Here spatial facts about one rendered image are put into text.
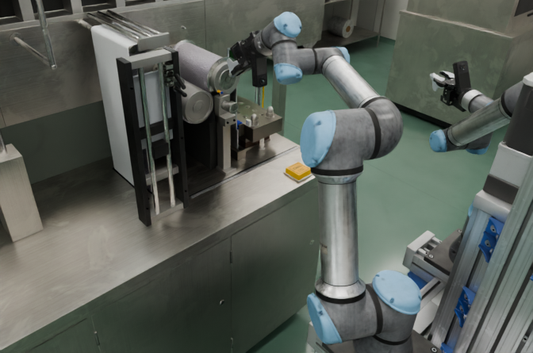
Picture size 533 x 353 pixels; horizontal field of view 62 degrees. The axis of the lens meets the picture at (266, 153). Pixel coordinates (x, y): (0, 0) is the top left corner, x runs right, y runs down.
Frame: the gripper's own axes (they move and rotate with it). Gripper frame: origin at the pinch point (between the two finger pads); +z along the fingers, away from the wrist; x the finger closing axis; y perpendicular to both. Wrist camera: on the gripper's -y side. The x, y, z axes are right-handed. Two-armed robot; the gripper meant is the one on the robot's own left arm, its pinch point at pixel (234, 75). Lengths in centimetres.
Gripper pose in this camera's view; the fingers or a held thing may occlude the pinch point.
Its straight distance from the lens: 156.6
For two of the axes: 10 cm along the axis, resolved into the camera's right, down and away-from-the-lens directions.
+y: -4.1, -9.1, -0.1
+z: -5.5, 2.4, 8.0
